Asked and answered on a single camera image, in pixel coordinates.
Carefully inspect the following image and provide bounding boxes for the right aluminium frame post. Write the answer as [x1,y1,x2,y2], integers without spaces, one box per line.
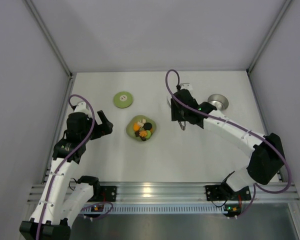
[246,0,295,75]

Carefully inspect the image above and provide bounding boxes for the metal serving tongs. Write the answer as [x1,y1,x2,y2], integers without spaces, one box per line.
[165,96,188,131]

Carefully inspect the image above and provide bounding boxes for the white slotted cable duct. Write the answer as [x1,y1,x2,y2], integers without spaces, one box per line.
[78,205,228,215]

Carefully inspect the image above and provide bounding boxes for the aluminium frame post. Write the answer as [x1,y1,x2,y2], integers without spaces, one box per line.
[22,0,74,77]
[246,0,295,75]

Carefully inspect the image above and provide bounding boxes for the green round lid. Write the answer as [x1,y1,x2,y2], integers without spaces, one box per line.
[113,91,134,109]

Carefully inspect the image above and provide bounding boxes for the left aluminium frame post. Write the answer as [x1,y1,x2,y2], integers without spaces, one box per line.
[22,0,74,77]

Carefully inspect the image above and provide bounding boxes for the black sandwich cookie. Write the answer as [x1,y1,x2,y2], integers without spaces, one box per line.
[143,122,153,131]

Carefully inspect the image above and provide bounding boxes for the right black base bracket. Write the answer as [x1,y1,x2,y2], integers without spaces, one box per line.
[204,184,252,202]

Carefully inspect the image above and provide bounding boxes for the left black base bracket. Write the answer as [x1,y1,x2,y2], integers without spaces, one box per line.
[89,185,117,202]

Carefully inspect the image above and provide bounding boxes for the metal bowl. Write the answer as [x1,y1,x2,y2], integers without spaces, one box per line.
[207,93,229,111]

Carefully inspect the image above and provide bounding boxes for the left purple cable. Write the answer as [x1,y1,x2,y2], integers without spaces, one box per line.
[35,94,114,240]

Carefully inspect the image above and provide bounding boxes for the orange swirl cookie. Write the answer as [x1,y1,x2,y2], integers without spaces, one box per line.
[139,131,148,138]

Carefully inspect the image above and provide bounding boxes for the purple cable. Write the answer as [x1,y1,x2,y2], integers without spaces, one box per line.
[164,69,293,221]
[35,94,114,240]

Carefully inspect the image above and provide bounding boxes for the aluminium mounting rail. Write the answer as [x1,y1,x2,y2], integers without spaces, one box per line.
[27,181,300,204]

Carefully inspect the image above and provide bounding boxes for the black base bracket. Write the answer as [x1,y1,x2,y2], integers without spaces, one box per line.
[89,185,117,202]
[204,184,252,202]

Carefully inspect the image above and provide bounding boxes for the beige cube snack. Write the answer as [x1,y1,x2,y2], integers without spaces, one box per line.
[137,121,144,127]

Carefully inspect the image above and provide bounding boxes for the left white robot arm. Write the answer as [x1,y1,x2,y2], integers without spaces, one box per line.
[19,101,113,240]

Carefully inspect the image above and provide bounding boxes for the green square lunch box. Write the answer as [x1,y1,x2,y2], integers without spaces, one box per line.
[125,115,157,143]

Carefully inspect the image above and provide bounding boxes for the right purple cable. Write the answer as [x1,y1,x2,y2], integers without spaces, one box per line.
[164,69,293,221]

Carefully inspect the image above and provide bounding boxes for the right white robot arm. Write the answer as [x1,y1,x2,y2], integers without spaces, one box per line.
[170,85,284,200]

